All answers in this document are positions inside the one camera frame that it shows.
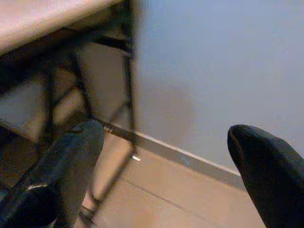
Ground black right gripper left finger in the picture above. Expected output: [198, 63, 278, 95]
[0, 120, 105, 228]

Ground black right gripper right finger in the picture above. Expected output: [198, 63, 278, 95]
[227, 124, 304, 228]

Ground grey wall baseboard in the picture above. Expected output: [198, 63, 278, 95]
[104, 123, 247, 190]

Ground wooden desk with black frame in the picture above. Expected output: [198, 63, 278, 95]
[0, 0, 141, 224]

